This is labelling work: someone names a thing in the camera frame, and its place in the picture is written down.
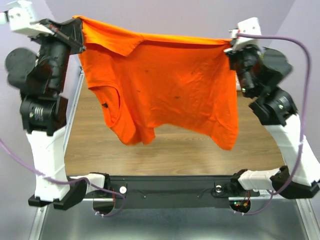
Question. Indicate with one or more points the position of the orange t-shirt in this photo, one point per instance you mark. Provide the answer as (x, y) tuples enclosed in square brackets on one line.
[(143, 81)]

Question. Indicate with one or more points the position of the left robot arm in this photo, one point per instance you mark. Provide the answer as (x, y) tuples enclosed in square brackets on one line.
[(40, 78)]

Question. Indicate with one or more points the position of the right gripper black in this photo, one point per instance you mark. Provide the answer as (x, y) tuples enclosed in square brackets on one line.
[(234, 55)]

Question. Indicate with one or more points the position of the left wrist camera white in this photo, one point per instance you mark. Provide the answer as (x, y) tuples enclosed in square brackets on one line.
[(22, 19)]

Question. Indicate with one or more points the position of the aluminium frame rail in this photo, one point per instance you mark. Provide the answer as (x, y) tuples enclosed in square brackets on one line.
[(276, 111)]

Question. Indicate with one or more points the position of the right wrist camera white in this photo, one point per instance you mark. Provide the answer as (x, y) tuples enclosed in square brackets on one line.
[(250, 26)]

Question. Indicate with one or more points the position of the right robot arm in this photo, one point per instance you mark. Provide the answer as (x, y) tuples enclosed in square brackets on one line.
[(259, 73)]

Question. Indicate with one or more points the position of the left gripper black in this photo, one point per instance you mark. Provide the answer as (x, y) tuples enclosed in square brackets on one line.
[(70, 32)]

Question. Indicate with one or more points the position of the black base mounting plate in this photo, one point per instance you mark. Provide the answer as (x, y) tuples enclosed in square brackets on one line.
[(189, 191)]

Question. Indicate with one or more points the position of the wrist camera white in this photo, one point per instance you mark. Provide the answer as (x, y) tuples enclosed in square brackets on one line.
[(250, 26), (22, 19)]

